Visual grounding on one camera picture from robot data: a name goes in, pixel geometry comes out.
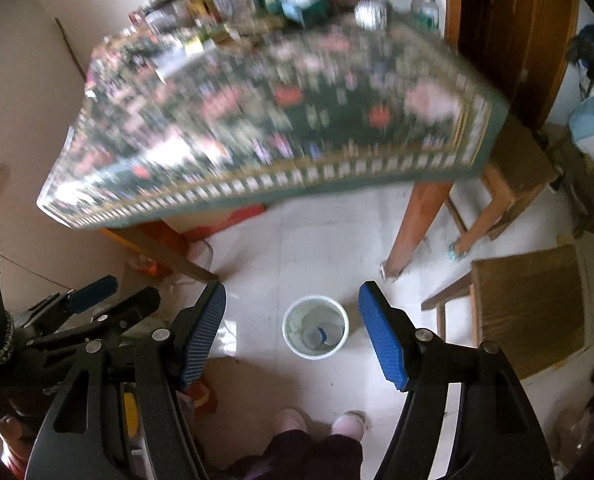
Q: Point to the floral tablecloth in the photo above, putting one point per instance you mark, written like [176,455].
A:
[277,135]

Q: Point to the light blue rag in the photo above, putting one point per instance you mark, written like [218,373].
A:
[456,252]

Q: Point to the wooden stool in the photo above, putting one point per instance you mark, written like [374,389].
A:
[517,160]
[527,300]

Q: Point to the person's dark trouser legs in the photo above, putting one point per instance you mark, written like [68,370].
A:
[302,455]

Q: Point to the shiny silver round container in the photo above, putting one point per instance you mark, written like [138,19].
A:
[372,14]

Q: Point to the person's pink left slipper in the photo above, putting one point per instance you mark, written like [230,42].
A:
[291,421]

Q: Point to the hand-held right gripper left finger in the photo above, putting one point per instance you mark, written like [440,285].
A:
[201,332]

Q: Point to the light blue bag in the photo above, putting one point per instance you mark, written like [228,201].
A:
[592,125]

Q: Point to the person's pink slipper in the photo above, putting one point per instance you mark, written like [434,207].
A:
[347,425]
[291,421]

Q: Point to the white plastic bin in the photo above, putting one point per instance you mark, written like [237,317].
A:
[291,342]

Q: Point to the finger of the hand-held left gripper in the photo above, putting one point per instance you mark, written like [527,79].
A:
[94,292]
[127,310]

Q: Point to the glass jar with green label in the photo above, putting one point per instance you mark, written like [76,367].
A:
[423,12]

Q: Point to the brown wooden door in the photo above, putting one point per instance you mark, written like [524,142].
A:
[502,20]

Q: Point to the person's pink right slipper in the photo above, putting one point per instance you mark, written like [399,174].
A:
[347,425]

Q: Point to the dark hanging cloth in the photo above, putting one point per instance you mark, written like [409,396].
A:
[589,55]

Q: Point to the wooden table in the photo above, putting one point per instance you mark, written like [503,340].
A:
[417,225]

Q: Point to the clear plastic bag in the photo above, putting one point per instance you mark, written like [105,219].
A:
[577,432]

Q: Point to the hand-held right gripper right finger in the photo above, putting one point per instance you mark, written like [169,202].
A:
[382,345]

